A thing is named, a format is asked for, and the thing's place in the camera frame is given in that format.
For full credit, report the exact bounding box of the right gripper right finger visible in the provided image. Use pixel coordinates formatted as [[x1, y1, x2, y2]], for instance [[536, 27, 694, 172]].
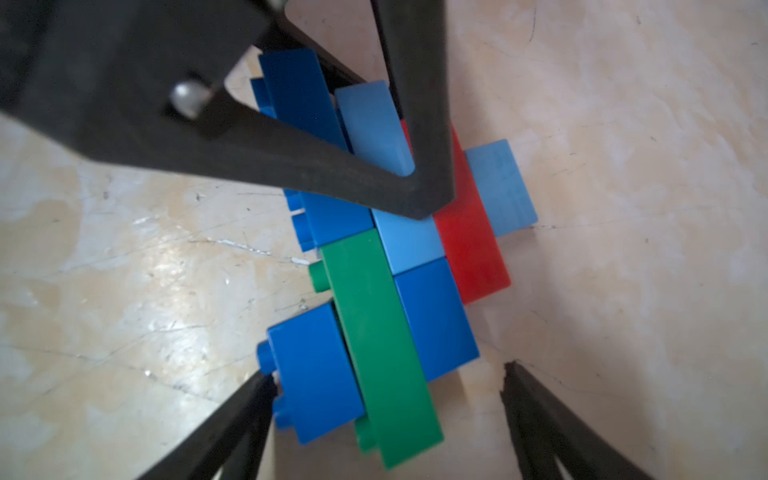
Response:
[[500, 361, 649, 479]]

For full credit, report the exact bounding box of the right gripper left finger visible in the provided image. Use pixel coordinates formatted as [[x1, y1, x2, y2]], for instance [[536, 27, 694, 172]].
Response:
[[141, 371, 277, 479]]

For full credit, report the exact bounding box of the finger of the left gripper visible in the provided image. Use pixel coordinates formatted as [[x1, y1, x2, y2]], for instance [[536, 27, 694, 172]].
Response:
[[1, 1, 456, 219]]

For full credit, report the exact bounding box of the green lego brick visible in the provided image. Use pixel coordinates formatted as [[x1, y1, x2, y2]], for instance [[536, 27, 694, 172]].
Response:
[[308, 229, 444, 469]]

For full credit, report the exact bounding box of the red lego brick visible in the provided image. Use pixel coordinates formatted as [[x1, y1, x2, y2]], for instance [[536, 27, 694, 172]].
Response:
[[434, 134, 511, 305]]

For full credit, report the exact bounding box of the light blue small lego brick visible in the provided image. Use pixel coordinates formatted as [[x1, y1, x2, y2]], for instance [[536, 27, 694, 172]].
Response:
[[465, 139, 538, 238]]

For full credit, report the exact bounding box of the light blue long lego brick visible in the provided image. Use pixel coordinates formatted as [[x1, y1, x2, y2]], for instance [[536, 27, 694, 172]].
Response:
[[334, 80, 446, 276]]

